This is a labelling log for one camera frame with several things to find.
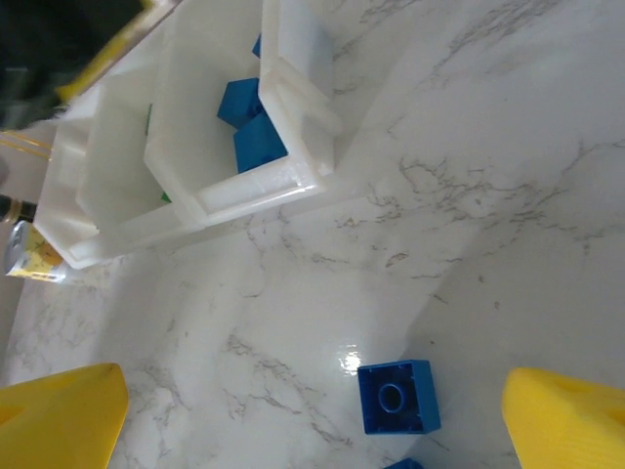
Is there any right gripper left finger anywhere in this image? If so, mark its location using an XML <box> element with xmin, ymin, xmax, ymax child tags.
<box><xmin>0</xmin><ymin>362</ymin><xmax>129</xmax><ymax>469</ymax></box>

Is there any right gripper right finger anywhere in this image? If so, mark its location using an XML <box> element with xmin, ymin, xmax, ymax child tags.
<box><xmin>501</xmin><ymin>366</ymin><xmax>625</xmax><ymax>469</ymax></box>

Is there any small yellow printed can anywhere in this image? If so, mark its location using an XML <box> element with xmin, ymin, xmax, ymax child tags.
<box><xmin>4</xmin><ymin>219</ymin><xmax>69</xmax><ymax>283</ymax></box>

